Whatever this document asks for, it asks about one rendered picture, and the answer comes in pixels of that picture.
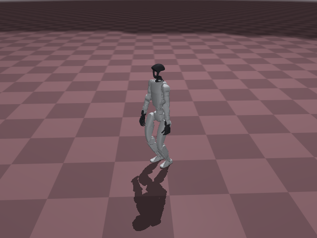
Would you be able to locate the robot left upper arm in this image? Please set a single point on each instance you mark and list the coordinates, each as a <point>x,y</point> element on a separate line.
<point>166,90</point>

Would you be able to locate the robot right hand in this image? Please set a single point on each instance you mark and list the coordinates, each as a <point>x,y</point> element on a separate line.
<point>142,118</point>

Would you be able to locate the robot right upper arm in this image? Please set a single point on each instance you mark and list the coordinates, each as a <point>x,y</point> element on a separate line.
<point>148,96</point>

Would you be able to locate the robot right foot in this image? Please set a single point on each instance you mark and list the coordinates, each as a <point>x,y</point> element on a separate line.
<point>155,159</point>

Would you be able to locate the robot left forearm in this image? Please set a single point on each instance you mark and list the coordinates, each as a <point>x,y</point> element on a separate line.
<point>166,113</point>

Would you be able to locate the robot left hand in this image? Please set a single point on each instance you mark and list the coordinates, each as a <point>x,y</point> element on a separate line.
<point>166,129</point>

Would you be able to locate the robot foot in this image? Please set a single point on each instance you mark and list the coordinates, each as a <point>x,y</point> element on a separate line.
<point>166,163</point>
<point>155,159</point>

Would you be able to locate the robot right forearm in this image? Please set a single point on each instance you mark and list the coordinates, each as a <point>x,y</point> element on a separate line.
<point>145,106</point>

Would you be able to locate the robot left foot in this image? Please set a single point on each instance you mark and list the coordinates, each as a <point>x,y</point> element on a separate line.
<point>166,163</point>

